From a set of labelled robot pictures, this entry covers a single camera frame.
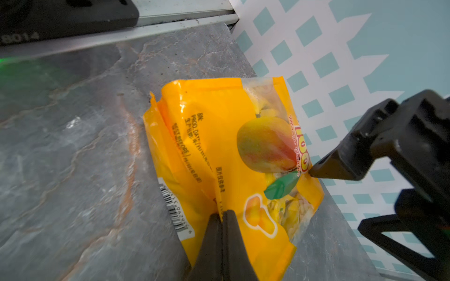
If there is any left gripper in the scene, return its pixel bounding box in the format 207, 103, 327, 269
308, 88, 450, 281

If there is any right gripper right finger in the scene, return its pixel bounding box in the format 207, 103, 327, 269
222, 210, 259, 281

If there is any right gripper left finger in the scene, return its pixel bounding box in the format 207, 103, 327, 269
186, 214, 223, 281

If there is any yellow candy bag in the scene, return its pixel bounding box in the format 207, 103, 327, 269
143, 77, 324, 281

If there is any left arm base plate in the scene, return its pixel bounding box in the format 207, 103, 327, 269
1, 0, 139, 46

